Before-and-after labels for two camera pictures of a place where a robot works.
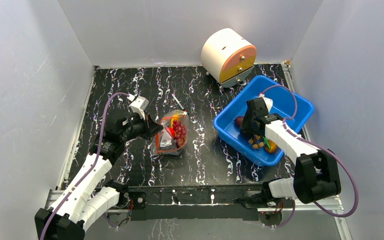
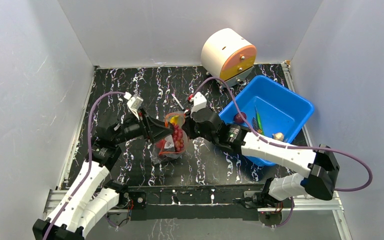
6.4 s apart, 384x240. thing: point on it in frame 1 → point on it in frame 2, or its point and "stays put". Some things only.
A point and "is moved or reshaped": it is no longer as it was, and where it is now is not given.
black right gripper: [251, 129] → [191, 126]
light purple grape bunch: [180, 130] is moved or reshaped
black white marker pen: [178, 102] stays put
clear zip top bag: [173, 138] is moved or reshaped
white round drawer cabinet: [228, 57] stays put
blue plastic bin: [292, 106] stays put
